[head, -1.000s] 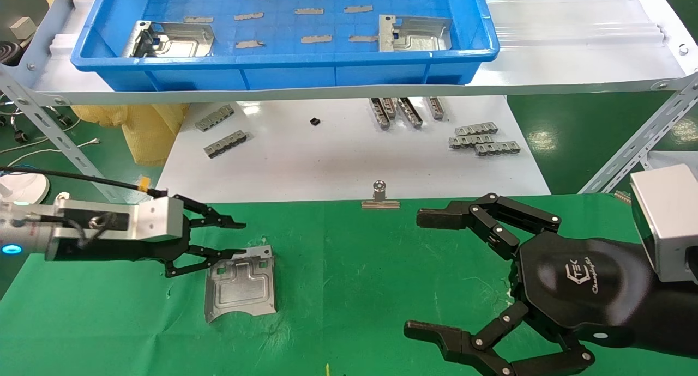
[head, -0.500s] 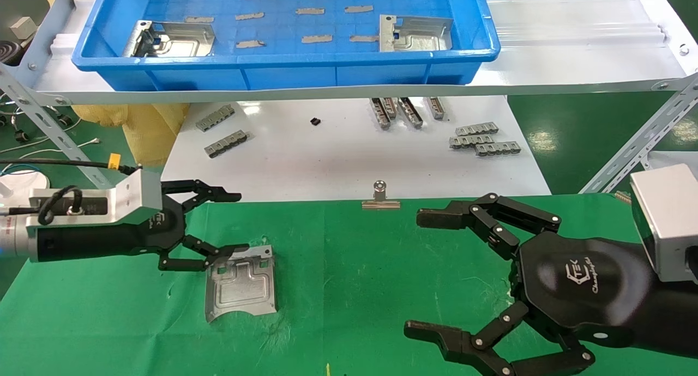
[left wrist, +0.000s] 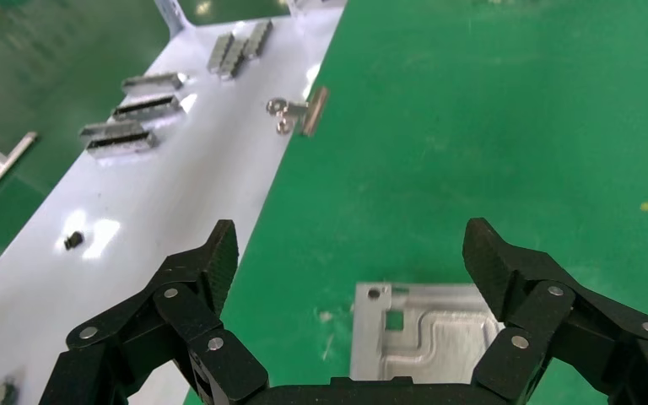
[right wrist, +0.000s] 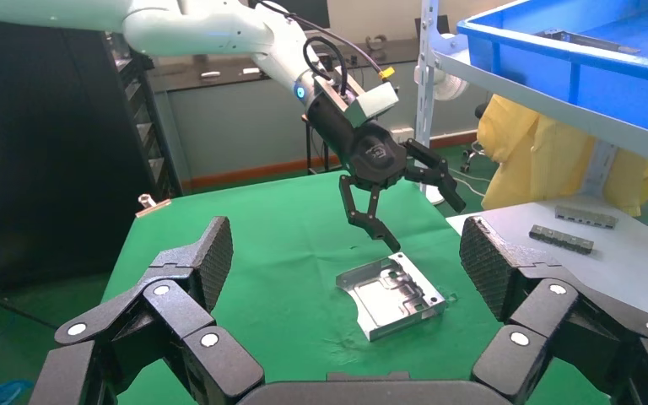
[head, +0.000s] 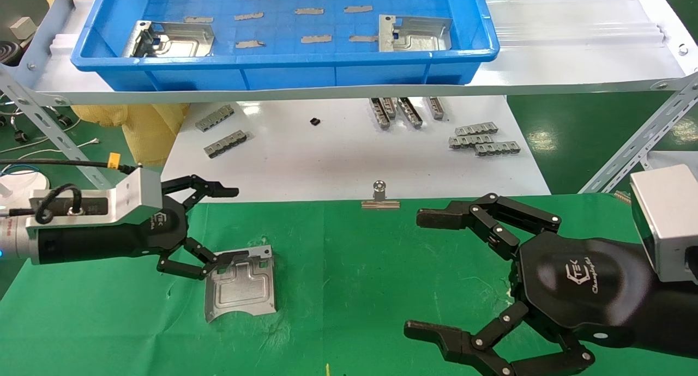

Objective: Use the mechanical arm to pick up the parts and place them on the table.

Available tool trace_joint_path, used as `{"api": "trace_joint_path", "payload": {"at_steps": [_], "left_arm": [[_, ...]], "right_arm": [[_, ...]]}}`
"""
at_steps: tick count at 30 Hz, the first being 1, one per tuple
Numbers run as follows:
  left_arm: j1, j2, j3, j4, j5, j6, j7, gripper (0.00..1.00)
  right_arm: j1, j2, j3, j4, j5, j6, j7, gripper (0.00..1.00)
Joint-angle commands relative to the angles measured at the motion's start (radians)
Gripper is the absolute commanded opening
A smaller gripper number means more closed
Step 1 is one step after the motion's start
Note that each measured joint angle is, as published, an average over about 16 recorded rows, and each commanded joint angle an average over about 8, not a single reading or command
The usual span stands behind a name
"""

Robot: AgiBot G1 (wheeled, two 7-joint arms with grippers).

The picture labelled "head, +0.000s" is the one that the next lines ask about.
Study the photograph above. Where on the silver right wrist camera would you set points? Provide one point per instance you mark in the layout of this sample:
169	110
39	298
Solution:
671	223

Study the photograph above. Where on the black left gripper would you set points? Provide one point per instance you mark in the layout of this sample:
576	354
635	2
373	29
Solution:
166	226

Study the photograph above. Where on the grey metal rack frame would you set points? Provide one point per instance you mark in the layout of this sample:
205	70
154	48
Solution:
54	139

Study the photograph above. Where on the white corrugated shelf board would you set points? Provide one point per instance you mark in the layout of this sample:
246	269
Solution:
572	43

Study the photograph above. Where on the silver binder clip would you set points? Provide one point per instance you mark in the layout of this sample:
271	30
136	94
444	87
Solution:
380	203

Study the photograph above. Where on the metal bracket left in tray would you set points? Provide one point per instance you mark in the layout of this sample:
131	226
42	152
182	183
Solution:
185	41

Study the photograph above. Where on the curved-edge sheet metal bracket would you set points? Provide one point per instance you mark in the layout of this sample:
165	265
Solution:
242	289

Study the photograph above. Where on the black coiled object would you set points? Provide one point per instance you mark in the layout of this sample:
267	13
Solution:
8	52

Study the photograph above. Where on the flat sheet metal bracket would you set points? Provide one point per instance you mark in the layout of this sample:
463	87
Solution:
420	35

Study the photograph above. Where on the small grey box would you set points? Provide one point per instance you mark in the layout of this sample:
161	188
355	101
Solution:
23	27

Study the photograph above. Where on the green table cloth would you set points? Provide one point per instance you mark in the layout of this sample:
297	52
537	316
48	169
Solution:
354	267

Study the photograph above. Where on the small brown metal clip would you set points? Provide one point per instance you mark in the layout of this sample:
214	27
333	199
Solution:
623	197

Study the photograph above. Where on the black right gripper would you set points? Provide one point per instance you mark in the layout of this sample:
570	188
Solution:
578	283

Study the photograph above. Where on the yellow mesh bag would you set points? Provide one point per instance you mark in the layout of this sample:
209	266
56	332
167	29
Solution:
147	131

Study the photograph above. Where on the black caster wheel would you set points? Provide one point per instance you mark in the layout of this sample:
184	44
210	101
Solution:
64	120
20	137

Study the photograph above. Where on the grey terminal block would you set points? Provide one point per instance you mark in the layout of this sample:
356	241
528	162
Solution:
497	149
436	108
410	113
215	118
225	145
389	107
466	142
378	114
476	129

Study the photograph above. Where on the blue plastic tray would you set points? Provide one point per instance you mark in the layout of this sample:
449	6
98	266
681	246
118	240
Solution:
305	65

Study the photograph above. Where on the white slab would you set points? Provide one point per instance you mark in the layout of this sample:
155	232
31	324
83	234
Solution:
673	159

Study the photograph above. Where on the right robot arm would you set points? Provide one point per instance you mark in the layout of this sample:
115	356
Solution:
671	316

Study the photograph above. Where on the white round base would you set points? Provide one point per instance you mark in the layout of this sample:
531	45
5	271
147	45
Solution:
22	181

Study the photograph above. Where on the grey tape strip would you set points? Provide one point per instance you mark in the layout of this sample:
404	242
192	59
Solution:
198	20
316	38
250	44
358	8
362	38
249	16
309	11

